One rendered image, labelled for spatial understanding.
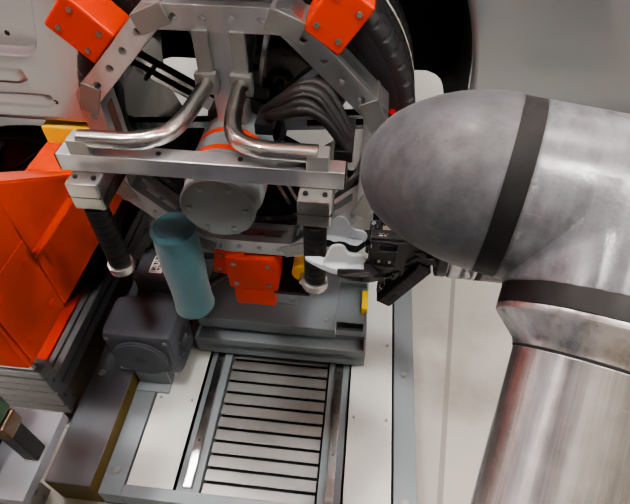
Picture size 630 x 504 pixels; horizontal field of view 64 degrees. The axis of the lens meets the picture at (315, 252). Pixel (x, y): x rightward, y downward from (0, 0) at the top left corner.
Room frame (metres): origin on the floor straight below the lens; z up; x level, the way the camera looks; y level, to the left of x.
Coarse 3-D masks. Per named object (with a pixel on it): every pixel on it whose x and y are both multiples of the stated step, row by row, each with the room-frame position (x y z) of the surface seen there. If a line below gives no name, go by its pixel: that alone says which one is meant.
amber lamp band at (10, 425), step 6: (12, 414) 0.37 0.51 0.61; (18, 414) 0.37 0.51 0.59; (6, 420) 0.35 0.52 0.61; (12, 420) 0.36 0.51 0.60; (18, 420) 0.37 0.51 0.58; (6, 426) 0.35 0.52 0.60; (12, 426) 0.35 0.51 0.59; (18, 426) 0.36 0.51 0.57; (0, 432) 0.34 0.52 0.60; (6, 432) 0.34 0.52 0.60; (12, 432) 0.35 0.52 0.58; (6, 438) 0.34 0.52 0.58
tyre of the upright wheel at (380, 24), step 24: (120, 0) 0.86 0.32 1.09; (312, 0) 0.82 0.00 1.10; (384, 0) 0.91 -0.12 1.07; (384, 24) 0.83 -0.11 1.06; (360, 48) 0.82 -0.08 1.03; (384, 48) 0.81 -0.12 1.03; (408, 48) 0.91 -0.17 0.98; (384, 72) 0.81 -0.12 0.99; (408, 72) 0.82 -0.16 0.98; (408, 96) 0.81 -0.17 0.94
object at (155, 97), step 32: (160, 32) 1.08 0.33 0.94; (160, 64) 0.89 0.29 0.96; (256, 64) 0.88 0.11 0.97; (128, 96) 0.89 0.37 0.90; (160, 96) 1.03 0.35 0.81; (128, 128) 0.87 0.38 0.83; (192, 128) 1.06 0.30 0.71; (288, 128) 0.85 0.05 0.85; (320, 128) 0.84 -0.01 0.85; (352, 160) 0.87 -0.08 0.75; (288, 192) 0.86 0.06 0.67
